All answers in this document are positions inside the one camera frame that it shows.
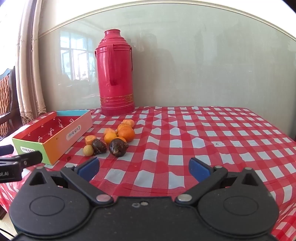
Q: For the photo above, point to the dark wrinkled passion fruit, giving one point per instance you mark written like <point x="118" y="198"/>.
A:
<point x="99" y="147"/>
<point x="118" y="147"/>

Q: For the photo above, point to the small yellow-green longan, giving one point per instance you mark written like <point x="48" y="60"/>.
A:
<point x="88" y="150"/>

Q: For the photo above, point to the wooden chair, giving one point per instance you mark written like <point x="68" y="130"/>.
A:
<point x="8" y="97"/>

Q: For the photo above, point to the beige lace curtain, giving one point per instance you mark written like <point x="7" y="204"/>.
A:
<point x="30" y="69"/>

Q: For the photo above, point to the red checked tablecloth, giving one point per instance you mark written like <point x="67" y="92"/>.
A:
<point x="185" y="139"/>

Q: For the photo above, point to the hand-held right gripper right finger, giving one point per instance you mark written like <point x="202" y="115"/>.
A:
<point x="198" y="168"/>

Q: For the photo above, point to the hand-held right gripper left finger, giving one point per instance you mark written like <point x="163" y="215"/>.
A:
<point x="89" y="168"/>

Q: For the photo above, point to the colourful cardboard box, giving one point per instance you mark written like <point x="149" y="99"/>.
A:
<point x="53" y="136"/>

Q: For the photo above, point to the large orange mandarin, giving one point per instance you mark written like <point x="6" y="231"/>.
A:
<point x="126" y="134"/>

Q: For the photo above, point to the small orange mandarin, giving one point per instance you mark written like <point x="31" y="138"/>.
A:
<point x="110" y="138"/>

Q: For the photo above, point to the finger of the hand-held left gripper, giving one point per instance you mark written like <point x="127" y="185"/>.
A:
<point x="27" y="158"/>
<point x="5" y="150"/>

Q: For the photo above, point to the orange carrot piece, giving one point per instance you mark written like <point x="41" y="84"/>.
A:
<point x="90" y="140"/>

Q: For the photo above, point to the peeled orange mandarin piece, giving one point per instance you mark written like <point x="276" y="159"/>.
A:
<point x="129" y="122"/>
<point x="109" y="131"/>

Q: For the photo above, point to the red thermos flask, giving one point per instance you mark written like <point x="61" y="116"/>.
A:
<point x="114" y="76"/>

